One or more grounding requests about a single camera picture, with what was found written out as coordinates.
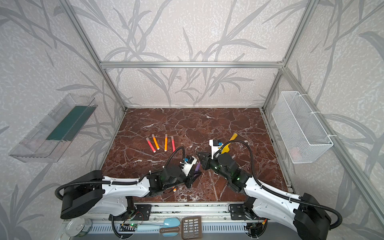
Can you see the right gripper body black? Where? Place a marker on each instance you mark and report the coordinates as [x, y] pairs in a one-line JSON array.
[[209, 160]]

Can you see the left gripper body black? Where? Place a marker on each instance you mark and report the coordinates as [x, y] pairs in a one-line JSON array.
[[188, 177]]

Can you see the red capped pen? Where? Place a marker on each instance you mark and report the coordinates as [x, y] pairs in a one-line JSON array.
[[173, 143]]

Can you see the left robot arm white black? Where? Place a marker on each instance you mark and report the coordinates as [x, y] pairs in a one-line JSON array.
[[96, 193]]

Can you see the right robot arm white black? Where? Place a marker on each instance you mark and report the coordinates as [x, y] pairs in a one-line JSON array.
[[302, 214]]

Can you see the yellow toy spatula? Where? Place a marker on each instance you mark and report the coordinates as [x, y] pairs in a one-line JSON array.
[[225, 148]]

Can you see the light blue brush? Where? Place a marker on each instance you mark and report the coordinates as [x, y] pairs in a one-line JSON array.
[[169, 228]]

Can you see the brown slotted spatula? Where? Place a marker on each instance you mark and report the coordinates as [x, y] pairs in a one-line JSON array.
[[192, 228]]

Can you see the green circuit board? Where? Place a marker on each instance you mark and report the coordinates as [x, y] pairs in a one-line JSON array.
[[127, 228]]

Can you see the metal tin can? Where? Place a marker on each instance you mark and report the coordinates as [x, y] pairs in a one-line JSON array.
[[78, 227]]

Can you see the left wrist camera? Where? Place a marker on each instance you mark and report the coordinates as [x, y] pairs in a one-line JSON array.
[[187, 164]]

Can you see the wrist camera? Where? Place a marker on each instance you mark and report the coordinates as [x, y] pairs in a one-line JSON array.
[[187, 164], [215, 146]]

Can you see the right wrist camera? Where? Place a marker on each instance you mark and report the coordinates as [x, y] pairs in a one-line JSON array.
[[215, 146]]

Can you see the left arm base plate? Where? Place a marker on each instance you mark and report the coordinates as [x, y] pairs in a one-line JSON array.
[[142, 213]]

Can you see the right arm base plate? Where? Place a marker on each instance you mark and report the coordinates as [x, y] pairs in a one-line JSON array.
[[241, 212]]

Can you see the white wire mesh basket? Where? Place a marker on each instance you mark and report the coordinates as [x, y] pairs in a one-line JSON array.
[[303, 135]]

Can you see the clear plastic wall tray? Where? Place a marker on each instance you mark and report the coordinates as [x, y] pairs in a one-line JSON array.
[[48, 141]]

